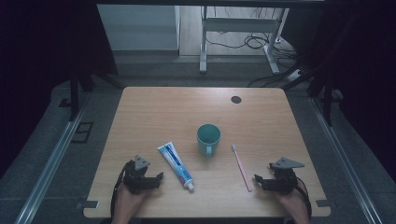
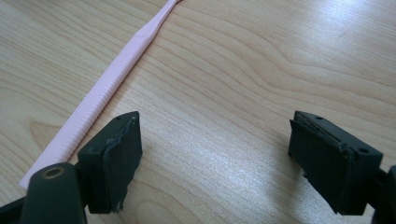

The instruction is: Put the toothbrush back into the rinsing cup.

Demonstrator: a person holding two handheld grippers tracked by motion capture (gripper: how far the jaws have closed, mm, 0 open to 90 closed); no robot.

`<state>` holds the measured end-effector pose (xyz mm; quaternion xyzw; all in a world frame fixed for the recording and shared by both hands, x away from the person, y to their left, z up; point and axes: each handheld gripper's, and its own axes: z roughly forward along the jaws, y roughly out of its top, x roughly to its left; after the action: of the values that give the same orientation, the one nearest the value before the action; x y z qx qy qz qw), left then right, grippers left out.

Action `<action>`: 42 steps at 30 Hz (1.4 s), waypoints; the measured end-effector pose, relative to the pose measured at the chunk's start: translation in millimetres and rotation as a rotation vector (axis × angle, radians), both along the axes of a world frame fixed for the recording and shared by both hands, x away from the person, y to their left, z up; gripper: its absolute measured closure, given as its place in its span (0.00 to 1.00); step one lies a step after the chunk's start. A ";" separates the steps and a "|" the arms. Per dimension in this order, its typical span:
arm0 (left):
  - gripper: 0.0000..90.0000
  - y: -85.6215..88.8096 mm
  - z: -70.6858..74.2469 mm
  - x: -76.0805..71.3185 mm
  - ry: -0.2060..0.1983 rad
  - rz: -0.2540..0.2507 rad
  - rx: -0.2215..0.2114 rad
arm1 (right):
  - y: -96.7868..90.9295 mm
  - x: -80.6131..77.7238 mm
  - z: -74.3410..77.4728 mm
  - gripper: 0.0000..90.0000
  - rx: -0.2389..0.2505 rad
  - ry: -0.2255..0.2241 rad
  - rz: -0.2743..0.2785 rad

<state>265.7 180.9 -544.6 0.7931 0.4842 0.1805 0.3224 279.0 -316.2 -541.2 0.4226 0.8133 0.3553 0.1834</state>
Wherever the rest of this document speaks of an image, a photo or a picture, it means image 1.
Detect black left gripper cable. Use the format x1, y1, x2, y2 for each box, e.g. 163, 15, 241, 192
109, 161, 132, 220

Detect person's right hand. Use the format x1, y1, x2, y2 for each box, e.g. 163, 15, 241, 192
277, 189, 308, 218

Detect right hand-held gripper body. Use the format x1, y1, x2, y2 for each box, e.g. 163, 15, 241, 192
268, 157, 306, 196

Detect black square floor plate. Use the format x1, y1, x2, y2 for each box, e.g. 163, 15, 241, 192
70, 121, 94, 145

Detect person's left hand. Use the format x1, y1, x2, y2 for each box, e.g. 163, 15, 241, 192
114, 184, 149, 217

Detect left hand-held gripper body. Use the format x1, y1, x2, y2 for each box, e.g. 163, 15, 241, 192
122, 154, 157, 196

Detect dark curtain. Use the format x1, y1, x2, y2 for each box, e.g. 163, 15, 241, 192
0, 0, 120, 180
281, 0, 396, 190

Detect white desk frame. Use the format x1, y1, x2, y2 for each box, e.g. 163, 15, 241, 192
199, 5, 290, 75

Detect metal floor rail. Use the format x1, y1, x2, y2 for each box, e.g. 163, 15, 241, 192
309, 96, 385, 224
13, 92, 92, 224

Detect white power strip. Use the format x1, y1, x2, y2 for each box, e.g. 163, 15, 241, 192
286, 68, 304, 83

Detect teal cup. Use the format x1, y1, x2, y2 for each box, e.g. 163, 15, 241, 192
196, 123, 222, 158

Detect pink toothbrush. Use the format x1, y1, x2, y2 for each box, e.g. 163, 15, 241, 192
231, 143, 253, 193

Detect grey table corner bracket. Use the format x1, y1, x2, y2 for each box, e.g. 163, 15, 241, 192
75, 200, 100, 210

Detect black stand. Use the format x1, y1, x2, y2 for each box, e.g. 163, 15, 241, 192
68, 69, 125, 123
281, 73, 336, 127

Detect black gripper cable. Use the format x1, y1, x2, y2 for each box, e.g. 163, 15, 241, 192
294, 176, 313, 220
109, 161, 132, 220

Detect white and blue toothpaste tube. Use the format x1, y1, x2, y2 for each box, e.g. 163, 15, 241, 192
157, 141, 195, 191

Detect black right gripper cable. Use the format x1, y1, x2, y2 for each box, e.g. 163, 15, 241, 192
294, 176, 313, 220

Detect black floor cables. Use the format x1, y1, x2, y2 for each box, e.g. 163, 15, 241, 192
205, 7, 302, 89

